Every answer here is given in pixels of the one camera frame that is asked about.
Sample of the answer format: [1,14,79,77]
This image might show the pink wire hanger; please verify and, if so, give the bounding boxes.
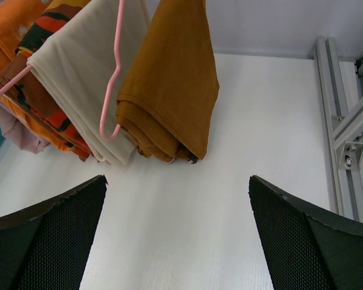
[99,0,125,141]
[0,65,33,96]

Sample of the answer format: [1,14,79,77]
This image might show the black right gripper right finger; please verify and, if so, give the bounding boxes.
[249,175,363,289]

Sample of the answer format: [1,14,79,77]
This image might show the orange white tie-dye trousers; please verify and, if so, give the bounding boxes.
[0,1,70,153]

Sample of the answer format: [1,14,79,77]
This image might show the pink trousers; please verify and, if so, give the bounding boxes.
[0,103,50,154]

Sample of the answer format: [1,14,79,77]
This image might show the beige trousers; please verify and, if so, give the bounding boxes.
[26,0,152,166]

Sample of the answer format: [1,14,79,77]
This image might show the orange brown patterned trousers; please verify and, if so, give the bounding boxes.
[0,1,92,161]

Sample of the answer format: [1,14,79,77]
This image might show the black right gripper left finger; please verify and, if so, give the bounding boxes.
[0,175,107,289]

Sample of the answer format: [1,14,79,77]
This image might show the aluminium right frame strut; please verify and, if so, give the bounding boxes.
[313,37,363,223]

